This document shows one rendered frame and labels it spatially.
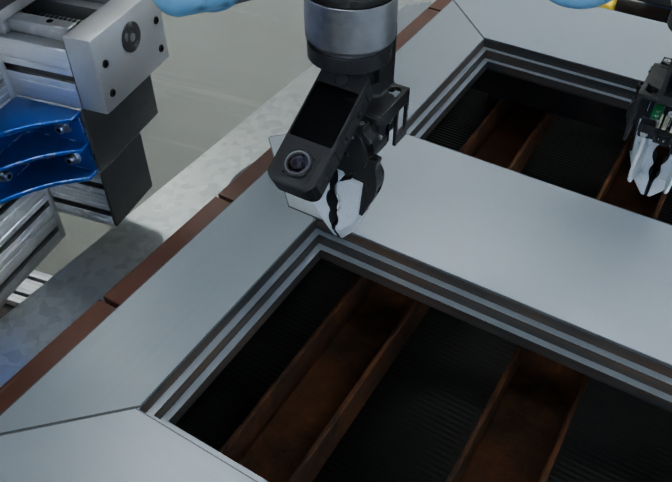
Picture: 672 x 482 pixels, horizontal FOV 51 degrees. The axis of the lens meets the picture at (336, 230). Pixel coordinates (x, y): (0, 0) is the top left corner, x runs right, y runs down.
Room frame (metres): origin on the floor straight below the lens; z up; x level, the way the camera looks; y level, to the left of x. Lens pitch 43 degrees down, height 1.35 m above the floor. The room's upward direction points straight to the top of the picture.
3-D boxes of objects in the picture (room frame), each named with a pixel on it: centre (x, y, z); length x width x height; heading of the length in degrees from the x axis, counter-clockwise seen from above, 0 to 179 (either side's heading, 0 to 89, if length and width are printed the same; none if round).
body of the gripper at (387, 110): (0.54, -0.02, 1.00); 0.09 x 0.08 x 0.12; 149
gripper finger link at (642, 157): (0.58, -0.31, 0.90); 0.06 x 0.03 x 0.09; 149
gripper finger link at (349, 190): (0.53, -0.03, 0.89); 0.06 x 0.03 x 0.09; 149
